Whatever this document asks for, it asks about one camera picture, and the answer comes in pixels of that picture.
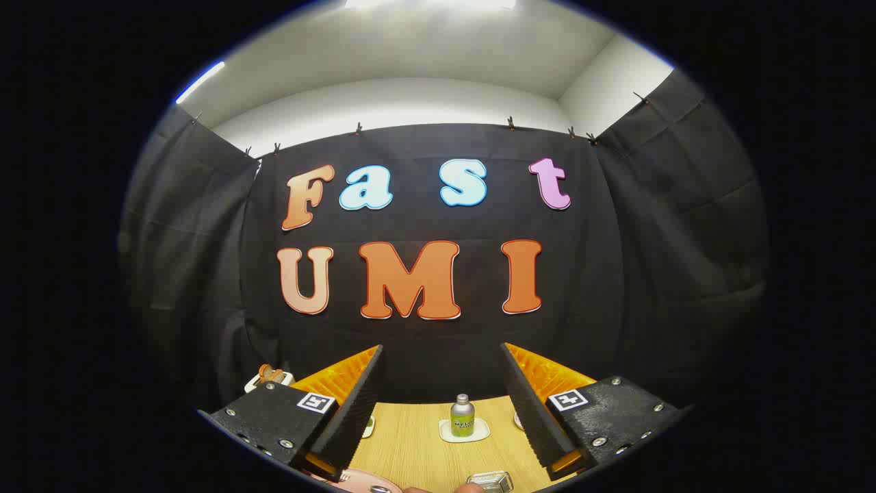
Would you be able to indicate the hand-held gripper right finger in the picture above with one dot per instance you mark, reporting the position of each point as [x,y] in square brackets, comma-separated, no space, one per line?
[537,418]

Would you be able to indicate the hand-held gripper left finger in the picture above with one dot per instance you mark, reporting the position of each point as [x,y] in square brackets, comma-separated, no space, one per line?
[356,418]

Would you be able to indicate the white divided dish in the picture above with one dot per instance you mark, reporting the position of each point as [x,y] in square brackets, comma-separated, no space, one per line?
[369,428]

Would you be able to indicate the white oval plate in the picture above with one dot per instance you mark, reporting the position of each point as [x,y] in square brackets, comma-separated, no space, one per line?
[518,421]

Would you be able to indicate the white square coaster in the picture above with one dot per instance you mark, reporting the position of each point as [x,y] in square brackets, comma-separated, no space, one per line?
[482,433]

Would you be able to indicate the pink round plate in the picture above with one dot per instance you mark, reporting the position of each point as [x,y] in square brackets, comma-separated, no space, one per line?
[356,483]

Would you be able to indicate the green label metal bottle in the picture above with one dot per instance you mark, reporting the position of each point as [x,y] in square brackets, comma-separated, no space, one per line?
[462,418]

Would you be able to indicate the toasted bread slice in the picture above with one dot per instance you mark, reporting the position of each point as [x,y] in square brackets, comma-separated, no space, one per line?
[269,374]

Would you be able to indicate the black backdrop cloth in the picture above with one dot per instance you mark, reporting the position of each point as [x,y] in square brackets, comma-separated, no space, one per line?
[424,342]

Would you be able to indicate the white toaster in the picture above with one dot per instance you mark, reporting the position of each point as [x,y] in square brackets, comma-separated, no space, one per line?
[254,385]

